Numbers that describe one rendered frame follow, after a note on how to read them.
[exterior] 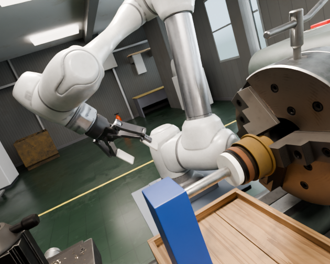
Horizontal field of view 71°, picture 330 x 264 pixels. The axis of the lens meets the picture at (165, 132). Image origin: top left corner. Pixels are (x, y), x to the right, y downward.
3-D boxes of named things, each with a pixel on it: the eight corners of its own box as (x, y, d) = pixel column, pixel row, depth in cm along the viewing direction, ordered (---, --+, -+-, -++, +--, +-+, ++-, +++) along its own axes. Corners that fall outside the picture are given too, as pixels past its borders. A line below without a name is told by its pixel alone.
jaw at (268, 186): (303, 149, 50) (292, 184, 57) (283, 138, 54) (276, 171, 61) (264, 172, 47) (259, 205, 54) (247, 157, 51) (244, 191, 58)
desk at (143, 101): (179, 102, 811) (172, 83, 793) (143, 118, 774) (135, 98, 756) (172, 102, 875) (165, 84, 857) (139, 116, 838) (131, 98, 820)
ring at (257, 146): (246, 125, 51) (212, 142, 48) (281, 131, 42) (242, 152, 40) (256, 162, 53) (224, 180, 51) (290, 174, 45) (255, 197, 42)
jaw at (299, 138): (305, 121, 47) (374, 121, 36) (311, 144, 48) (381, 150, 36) (264, 144, 44) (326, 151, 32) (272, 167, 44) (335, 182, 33)
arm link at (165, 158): (172, 161, 117) (157, 121, 112) (202, 161, 105) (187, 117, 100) (152, 178, 106) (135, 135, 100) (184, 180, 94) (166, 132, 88)
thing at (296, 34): (300, 75, 44) (299, 9, 40) (289, 75, 46) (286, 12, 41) (306, 71, 45) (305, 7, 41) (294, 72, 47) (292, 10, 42)
